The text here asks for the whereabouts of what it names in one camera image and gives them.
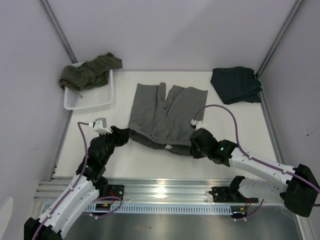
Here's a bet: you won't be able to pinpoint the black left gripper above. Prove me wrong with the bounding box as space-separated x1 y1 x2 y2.
98 125 130 165

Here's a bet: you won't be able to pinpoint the grey shorts with drawstring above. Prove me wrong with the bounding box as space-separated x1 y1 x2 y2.
128 82 208 156

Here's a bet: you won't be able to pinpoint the dark navy shorts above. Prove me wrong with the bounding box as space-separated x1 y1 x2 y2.
210 66 262 105

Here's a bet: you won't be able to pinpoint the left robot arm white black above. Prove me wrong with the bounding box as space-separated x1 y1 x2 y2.
23 126 130 240

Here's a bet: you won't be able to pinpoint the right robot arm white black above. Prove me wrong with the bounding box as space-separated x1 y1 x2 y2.
190 128 320 218

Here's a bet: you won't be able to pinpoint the olive green shorts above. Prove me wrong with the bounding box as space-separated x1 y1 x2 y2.
58 52 123 91

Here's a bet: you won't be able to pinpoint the white plastic basket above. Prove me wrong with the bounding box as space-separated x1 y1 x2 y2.
63 70 115 111

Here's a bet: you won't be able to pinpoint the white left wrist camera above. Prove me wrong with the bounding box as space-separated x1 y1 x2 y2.
93 117 113 135

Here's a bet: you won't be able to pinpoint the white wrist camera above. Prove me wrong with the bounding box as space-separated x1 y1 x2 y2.
190 119 204 130
93 117 113 135

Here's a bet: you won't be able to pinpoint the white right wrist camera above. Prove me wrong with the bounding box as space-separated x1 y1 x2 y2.
190 119 204 130

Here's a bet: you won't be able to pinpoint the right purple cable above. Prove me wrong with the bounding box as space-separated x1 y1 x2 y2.
193 104 320 221

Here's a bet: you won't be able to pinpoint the purple cable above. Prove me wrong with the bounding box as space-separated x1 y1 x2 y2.
32 121 123 240
193 104 320 221

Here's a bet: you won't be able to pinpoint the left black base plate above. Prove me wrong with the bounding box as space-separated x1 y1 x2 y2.
99 184 125 200

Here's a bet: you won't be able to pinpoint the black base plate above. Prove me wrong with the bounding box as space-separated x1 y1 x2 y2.
208 186 248 203
99 184 125 200

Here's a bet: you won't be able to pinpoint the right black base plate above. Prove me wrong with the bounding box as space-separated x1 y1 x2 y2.
208 186 248 203

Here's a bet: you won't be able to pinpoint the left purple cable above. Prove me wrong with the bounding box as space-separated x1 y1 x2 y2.
32 121 123 240

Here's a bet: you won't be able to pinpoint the slotted grey cable duct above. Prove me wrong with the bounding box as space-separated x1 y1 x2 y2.
82 202 232 215

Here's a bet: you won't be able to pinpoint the aluminium mounting rail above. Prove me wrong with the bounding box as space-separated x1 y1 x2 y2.
33 177 283 206

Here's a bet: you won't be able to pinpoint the left aluminium corner post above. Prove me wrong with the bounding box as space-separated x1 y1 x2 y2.
38 0 78 64

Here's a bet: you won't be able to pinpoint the aluminium corner post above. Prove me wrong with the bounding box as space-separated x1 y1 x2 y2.
38 0 78 64
254 0 307 78

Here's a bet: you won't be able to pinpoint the right aluminium corner post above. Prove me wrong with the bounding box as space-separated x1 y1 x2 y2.
254 0 307 78

